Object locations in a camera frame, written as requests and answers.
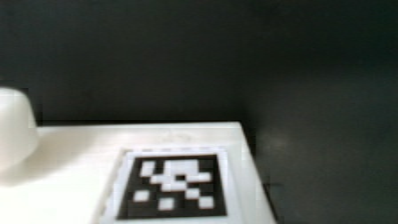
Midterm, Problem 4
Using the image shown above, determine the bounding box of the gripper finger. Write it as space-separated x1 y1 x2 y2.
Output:
262 183 294 224

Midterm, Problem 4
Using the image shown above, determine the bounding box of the white drawer tray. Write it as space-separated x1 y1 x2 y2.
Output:
0 87 276 224

